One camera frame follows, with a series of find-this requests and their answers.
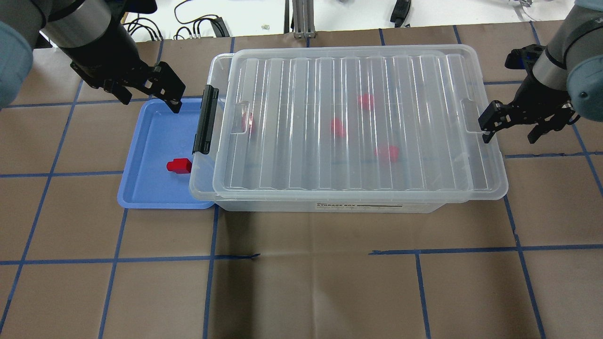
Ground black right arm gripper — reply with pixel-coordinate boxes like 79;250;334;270
478;84;578;144

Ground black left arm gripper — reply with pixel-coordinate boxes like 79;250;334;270
70;45;186;114

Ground red block from tray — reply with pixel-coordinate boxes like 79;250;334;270
166;157;192;174

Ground clear plastic box lid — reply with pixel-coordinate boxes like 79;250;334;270
212;44;509;204

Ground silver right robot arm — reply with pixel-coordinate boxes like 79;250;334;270
478;0;603;144

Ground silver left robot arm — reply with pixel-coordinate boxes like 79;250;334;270
0;0;186;113

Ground red block in box front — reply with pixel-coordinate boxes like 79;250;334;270
375;145;400;163

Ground red block in box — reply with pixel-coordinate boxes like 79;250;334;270
375;145;400;163
330;118;347;139
358;93;375;111

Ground red block in box middle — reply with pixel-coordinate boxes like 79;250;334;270
358;93;375;111

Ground red block in box centre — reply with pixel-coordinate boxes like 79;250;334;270
330;118;347;139

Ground clear plastic storage box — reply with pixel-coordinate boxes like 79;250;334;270
189;46;508;213

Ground blue plastic tray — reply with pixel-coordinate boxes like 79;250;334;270
117;98;213;210

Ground black power adapter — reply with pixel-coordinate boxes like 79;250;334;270
210;16;230;37

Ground red block near latch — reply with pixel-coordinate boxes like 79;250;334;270
241;112;254;135

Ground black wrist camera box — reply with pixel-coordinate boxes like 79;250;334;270
504;44;546;71

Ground black box latch handle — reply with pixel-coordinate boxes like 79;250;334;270
192;84;219;154

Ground aluminium frame post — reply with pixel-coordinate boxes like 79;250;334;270
284;0;316;40

